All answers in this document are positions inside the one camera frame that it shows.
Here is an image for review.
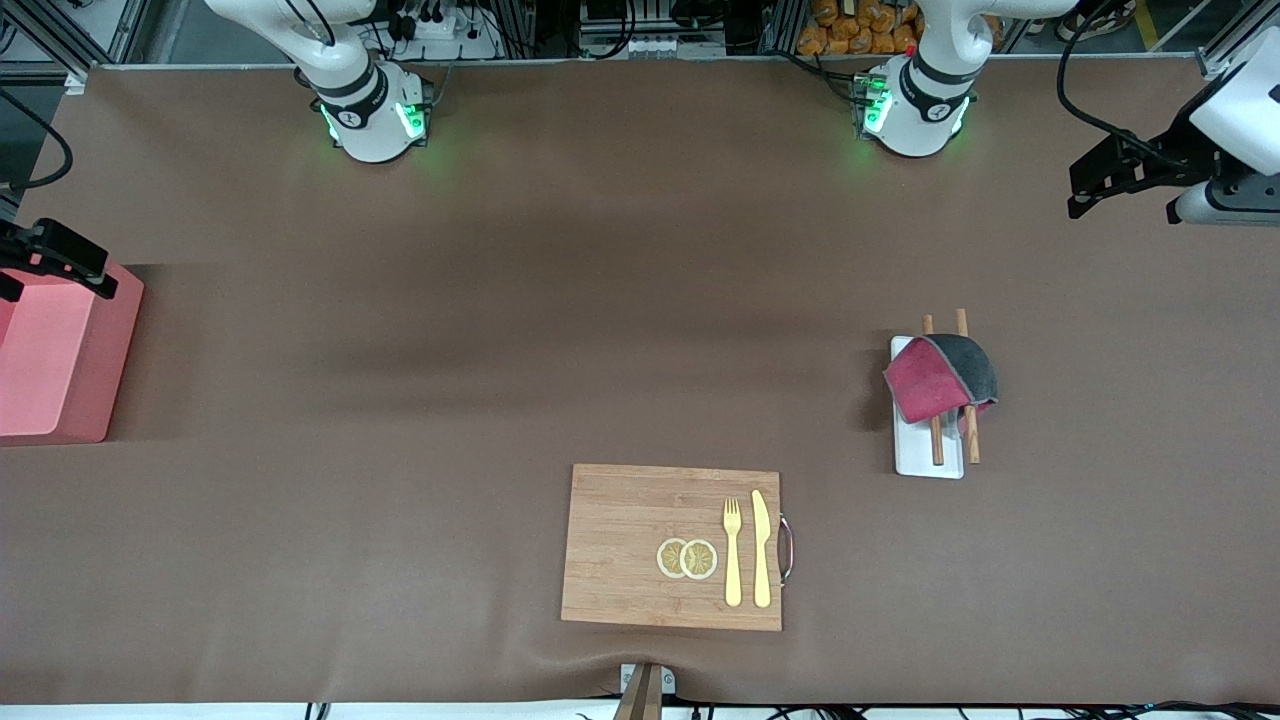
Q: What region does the brown wooden chopstick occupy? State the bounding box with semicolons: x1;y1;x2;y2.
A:
922;314;945;467
955;308;982;465

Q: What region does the white rectangular tray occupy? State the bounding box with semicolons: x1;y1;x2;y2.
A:
890;335;966;480

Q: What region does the pink plastic bin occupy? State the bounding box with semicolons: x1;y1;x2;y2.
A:
0;255;145;447

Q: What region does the yellow plastic fork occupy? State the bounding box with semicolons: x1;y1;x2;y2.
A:
722;497;744;608

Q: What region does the red and grey cloth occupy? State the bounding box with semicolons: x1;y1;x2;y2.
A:
882;333;999;425

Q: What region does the aluminium frame rail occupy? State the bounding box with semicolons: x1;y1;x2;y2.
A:
1195;0;1280;81
0;0;151;96

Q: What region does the wooden cutting board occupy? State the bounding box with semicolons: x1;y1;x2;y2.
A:
560;463;796;633

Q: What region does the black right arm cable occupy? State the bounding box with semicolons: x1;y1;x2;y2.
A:
0;90;76;193

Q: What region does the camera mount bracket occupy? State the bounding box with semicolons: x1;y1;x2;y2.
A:
612;663;677;720

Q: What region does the white terminal box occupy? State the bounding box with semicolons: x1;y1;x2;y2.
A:
580;30;726;59

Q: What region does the pile of orange items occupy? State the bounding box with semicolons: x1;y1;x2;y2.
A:
797;0;923;57

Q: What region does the yellow plastic knife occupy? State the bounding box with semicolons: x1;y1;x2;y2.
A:
751;489;773;609

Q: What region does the white power strip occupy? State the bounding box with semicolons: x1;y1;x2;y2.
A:
385;10;501;61

